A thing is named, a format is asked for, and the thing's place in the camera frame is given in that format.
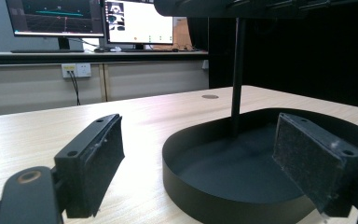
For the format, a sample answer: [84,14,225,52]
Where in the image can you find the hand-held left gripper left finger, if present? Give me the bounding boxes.
[54,113,126,219]

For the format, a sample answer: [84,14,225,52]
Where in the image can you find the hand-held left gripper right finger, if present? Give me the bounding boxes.
[272,112,358,218]

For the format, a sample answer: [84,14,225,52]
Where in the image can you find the black curtain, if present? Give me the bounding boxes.
[186,15,358,110]

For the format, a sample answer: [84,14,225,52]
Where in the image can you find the dark-topped back desk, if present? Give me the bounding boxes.
[0,50,210,65]

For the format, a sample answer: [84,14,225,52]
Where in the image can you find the black keyboard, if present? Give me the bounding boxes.
[10,49,85,54]

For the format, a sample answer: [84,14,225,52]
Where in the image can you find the computer monitor with dark screen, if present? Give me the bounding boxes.
[5,0,105,51]

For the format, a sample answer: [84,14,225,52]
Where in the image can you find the computer monitor with white screen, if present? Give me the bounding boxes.
[101,0,175,51]

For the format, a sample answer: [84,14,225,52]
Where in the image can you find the black power cable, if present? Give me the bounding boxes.
[67,71,82,106]

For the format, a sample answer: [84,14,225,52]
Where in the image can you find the white wall socket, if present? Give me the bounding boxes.
[61,63,92,78]

